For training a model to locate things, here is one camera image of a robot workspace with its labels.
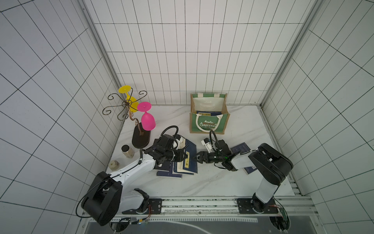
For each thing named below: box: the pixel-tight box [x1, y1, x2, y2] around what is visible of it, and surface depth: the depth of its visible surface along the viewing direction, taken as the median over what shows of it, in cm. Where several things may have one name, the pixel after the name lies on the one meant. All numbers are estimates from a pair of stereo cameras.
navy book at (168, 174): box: [156, 166, 183, 179], surface depth 83 cm
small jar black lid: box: [121, 144, 135, 159], surface depth 87 cm
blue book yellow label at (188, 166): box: [172, 138, 198, 176], surface depth 83 cm
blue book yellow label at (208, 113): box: [196, 110, 223, 117], surface depth 106 cm
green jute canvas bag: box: [189, 92, 231, 135], surface depth 97 cm
